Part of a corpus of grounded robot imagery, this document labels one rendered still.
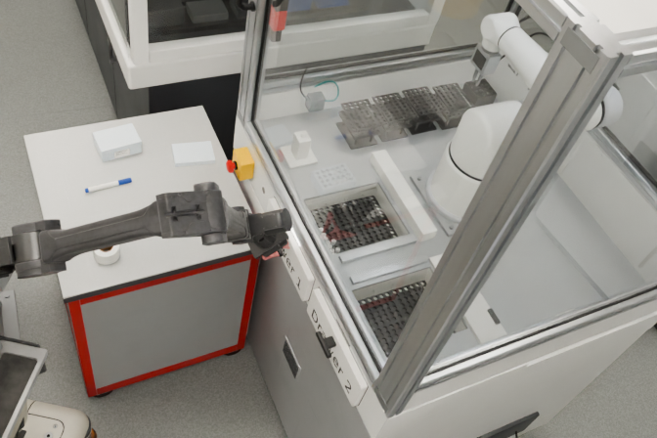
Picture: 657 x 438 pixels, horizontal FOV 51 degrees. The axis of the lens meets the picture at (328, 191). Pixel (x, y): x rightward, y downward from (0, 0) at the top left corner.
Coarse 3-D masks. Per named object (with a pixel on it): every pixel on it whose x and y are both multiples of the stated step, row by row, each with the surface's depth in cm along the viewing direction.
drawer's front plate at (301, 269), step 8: (272, 200) 193; (272, 208) 192; (280, 208) 192; (288, 232) 187; (288, 240) 185; (296, 248) 184; (288, 256) 188; (296, 256) 182; (288, 264) 190; (296, 264) 184; (304, 264) 181; (288, 272) 191; (296, 272) 185; (304, 272) 179; (296, 280) 186; (304, 280) 181; (312, 280) 178; (296, 288) 188; (304, 288) 182; (304, 296) 184
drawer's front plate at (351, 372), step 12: (312, 300) 179; (324, 300) 175; (312, 312) 181; (324, 312) 173; (324, 324) 174; (336, 324) 171; (336, 336) 169; (336, 348) 170; (348, 348) 167; (348, 360) 165; (336, 372) 174; (348, 372) 166; (360, 372) 163; (348, 384) 168; (360, 384) 161; (348, 396) 170; (360, 396) 165
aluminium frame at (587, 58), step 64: (256, 0) 173; (576, 0) 84; (256, 64) 186; (576, 64) 82; (640, 64) 82; (256, 128) 200; (512, 128) 95; (576, 128) 87; (512, 192) 99; (320, 256) 176; (448, 256) 117; (448, 320) 122; (576, 320) 165; (384, 384) 153; (448, 384) 156
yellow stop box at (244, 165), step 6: (234, 150) 205; (240, 150) 205; (246, 150) 206; (234, 156) 206; (240, 156) 204; (246, 156) 204; (234, 162) 205; (240, 162) 202; (246, 162) 203; (252, 162) 203; (240, 168) 203; (246, 168) 204; (252, 168) 205; (240, 174) 205; (246, 174) 206; (252, 174) 207; (240, 180) 207
